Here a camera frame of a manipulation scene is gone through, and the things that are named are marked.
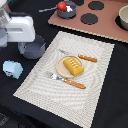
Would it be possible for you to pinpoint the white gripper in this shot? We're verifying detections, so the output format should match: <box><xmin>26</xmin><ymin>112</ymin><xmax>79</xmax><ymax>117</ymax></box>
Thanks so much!
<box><xmin>6</xmin><ymin>13</ymin><xmax>35</xmax><ymax>42</ymax></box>

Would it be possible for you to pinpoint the light blue toy carton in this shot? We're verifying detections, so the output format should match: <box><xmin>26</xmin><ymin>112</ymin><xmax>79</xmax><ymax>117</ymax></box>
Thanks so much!
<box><xmin>3</xmin><ymin>61</ymin><xmax>23</xmax><ymax>79</ymax></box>

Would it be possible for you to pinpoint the grey toy frying pan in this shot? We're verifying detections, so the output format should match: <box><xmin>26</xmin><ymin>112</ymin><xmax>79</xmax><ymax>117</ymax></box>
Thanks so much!
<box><xmin>38</xmin><ymin>0</ymin><xmax>78</xmax><ymax>20</ymax></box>

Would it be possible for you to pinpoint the yellow toy bread loaf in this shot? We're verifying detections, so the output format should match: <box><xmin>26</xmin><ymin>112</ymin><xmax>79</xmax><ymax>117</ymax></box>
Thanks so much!
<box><xmin>63</xmin><ymin>57</ymin><xmax>84</xmax><ymax>76</ymax></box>

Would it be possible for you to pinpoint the grey toy pot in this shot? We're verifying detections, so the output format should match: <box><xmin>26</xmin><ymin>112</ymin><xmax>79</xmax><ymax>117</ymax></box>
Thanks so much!
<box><xmin>18</xmin><ymin>35</ymin><xmax>46</xmax><ymax>59</ymax></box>

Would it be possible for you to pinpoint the red toy tomato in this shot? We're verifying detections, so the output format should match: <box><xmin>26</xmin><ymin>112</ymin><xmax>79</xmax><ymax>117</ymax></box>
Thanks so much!
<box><xmin>57</xmin><ymin>2</ymin><xmax>66</xmax><ymax>11</ymax></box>

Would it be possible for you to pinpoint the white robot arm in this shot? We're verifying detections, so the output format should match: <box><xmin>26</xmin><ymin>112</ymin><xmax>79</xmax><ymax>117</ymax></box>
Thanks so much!
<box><xmin>0</xmin><ymin>0</ymin><xmax>35</xmax><ymax>47</ymax></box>

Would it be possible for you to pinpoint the round wooden plate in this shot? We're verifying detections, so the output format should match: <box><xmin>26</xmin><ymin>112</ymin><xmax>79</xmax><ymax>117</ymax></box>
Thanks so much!
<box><xmin>56</xmin><ymin>55</ymin><xmax>83</xmax><ymax>78</ymax></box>

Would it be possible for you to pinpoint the beige woven placemat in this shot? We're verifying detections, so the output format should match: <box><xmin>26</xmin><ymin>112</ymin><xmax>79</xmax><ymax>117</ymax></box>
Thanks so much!
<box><xmin>14</xmin><ymin>31</ymin><xmax>114</xmax><ymax>128</ymax></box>

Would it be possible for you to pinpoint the beige bowl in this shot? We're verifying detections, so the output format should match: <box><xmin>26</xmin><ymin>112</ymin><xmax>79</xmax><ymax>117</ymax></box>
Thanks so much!
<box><xmin>119</xmin><ymin>5</ymin><xmax>128</xmax><ymax>30</ymax></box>

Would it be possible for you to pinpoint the fork with orange handle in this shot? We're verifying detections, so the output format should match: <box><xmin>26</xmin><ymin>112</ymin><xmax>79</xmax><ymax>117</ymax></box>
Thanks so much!
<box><xmin>45</xmin><ymin>71</ymin><xmax>86</xmax><ymax>89</ymax></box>

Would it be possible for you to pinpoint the knife with orange handle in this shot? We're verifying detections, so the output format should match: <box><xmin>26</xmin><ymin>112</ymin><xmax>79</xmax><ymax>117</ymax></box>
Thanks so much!
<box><xmin>58</xmin><ymin>49</ymin><xmax>98</xmax><ymax>62</ymax></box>

